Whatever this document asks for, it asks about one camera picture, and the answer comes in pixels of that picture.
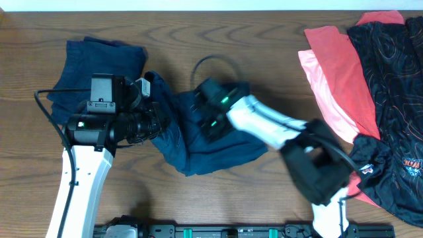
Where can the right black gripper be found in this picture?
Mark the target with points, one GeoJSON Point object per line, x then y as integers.
{"type": "Point", "coordinates": [209, 135]}

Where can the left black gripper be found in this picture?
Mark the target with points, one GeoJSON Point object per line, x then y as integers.
{"type": "Point", "coordinates": [151, 111]}

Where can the navy shorts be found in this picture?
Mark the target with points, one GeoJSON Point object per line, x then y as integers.
{"type": "Point", "coordinates": [85, 58]}
{"type": "Point", "coordinates": [185, 147]}

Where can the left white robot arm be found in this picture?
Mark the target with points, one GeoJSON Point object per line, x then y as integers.
{"type": "Point", "coordinates": [92, 141]}

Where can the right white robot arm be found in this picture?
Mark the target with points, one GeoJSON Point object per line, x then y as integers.
{"type": "Point", "coordinates": [318, 166]}

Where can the folded navy shorts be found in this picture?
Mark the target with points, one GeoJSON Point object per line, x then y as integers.
{"type": "Point", "coordinates": [85, 58]}

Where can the black patterned shorts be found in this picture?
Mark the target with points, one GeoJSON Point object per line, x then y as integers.
{"type": "Point", "coordinates": [391, 58]}

